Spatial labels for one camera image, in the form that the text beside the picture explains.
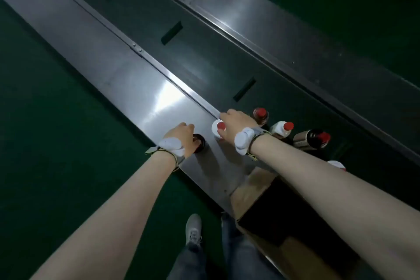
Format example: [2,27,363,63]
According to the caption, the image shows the person's right hand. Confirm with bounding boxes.
[218,109,260,146]

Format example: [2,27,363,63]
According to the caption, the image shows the person's left hand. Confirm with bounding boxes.
[163,122,201,158]

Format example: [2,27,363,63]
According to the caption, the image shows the white bottle with red cap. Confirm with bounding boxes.
[270,121,294,140]
[211,119,227,140]
[327,160,347,172]

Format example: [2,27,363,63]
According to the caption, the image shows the dark bottle with black cap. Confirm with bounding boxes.
[192,134,207,155]

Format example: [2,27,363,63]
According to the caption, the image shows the person's right forearm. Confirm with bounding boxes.
[249,133,420,280]

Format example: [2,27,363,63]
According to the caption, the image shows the person's left forearm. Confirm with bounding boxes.
[30,149,179,280]

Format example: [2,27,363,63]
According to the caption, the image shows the white left wrist tracker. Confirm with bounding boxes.
[145,137,186,172]

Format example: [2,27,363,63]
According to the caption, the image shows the white wrist tracker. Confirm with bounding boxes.
[145,137,186,172]
[234,127,271,162]

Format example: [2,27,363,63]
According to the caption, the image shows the white right wrist tracker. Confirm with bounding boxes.
[234,127,271,162]

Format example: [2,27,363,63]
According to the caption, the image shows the dark bottle with red cap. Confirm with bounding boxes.
[293,129,331,152]
[253,107,270,127]

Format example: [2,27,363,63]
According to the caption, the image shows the dark conveyor belt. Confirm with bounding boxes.
[35,0,420,211]

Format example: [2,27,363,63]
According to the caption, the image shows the wide steel conveyor side panel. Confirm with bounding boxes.
[0,0,274,216]

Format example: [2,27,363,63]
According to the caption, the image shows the person's grey shoe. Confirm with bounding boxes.
[185,213,203,246]

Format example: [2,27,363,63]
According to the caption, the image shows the brown cardboard box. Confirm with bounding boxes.
[230,168,375,280]

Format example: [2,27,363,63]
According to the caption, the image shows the person's blue jeans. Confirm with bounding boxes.
[166,212,286,280]

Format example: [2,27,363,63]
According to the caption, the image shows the steel conveyor side rail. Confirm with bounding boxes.
[123,0,420,167]

